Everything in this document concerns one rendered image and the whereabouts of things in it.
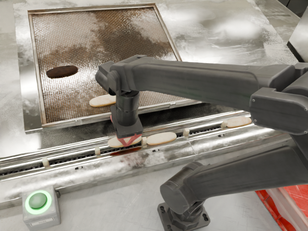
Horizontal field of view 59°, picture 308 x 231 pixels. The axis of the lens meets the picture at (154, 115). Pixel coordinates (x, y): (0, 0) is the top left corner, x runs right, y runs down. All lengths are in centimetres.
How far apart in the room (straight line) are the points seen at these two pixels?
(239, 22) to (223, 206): 81
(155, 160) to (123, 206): 15
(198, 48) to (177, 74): 66
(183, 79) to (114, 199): 43
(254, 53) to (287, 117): 89
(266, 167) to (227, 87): 13
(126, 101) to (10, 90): 54
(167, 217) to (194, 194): 18
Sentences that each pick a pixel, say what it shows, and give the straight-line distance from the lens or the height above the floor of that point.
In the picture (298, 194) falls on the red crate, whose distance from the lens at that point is 92.
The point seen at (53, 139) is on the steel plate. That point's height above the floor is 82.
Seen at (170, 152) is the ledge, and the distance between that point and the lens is 80.
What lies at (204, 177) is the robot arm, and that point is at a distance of 53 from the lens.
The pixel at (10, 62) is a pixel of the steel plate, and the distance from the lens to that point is 119.
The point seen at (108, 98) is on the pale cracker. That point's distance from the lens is 86.
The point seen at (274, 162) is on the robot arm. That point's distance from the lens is 41.
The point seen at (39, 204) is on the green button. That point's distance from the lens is 69.
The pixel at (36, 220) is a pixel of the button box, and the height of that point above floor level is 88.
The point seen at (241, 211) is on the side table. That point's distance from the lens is 82.
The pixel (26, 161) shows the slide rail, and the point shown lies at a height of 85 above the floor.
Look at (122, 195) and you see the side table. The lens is 77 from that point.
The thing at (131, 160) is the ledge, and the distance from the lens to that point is 77.
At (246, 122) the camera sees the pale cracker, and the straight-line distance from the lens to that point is 96.
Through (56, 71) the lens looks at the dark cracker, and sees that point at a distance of 93.
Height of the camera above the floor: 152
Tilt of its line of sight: 48 degrees down
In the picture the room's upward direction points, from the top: 9 degrees clockwise
